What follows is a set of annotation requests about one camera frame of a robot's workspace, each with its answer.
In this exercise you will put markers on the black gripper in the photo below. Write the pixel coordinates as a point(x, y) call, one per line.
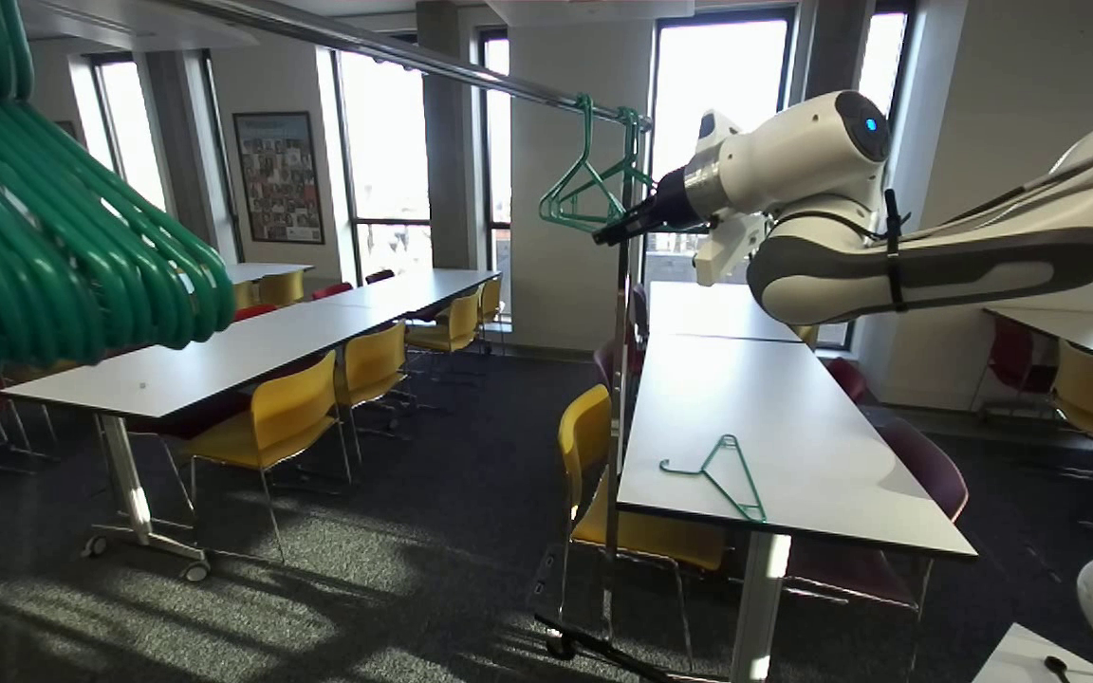
point(678, 203)

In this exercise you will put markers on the white robot base platform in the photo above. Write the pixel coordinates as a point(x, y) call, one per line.
point(1016, 657)

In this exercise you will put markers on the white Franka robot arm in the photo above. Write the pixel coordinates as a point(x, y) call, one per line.
point(949, 266)

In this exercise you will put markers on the metal rack upright pole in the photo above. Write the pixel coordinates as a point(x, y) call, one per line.
point(629, 288)

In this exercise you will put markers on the black rack base bar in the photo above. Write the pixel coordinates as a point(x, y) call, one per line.
point(559, 643)

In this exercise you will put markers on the bundle of green coat hangers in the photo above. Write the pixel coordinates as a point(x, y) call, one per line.
point(55, 253)

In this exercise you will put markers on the tall window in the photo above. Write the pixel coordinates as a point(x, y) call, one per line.
point(712, 62)
point(130, 127)
point(380, 154)
point(884, 58)
point(496, 154)

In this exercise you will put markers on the maroon chair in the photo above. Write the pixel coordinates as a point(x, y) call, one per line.
point(931, 468)
point(853, 375)
point(1017, 354)

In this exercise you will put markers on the small black object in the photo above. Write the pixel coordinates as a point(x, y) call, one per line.
point(1055, 665)

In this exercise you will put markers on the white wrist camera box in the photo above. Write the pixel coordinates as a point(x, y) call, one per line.
point(714, 131)

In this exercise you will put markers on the metal rack rail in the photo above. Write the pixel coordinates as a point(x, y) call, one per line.
point(445, 65)

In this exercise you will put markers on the large framed wall picture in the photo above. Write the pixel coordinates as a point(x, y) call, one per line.
point(278, 177)

